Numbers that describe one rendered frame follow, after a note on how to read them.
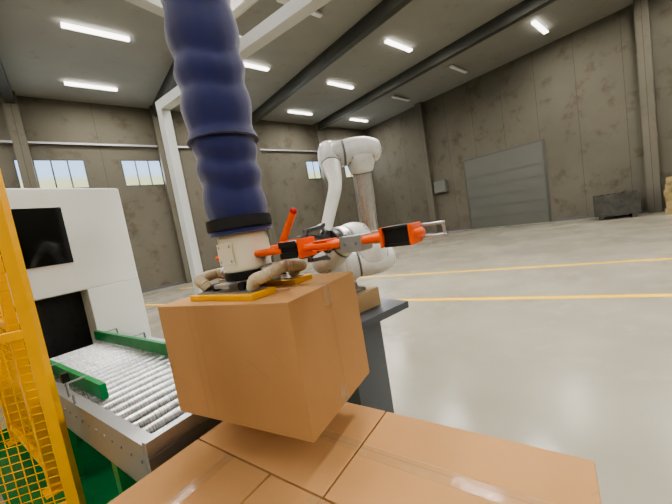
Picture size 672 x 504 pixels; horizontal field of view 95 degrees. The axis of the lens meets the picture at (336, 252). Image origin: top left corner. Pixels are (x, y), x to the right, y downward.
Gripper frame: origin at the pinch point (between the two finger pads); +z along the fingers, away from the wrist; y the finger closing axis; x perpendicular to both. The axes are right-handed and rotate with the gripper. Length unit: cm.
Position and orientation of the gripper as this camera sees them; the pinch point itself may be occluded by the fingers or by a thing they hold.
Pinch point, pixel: (299, 247)
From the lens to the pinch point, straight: 98.6
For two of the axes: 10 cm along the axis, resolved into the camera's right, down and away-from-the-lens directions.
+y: 1.6, 9.8, 0.9
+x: -8.1, 0.8, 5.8
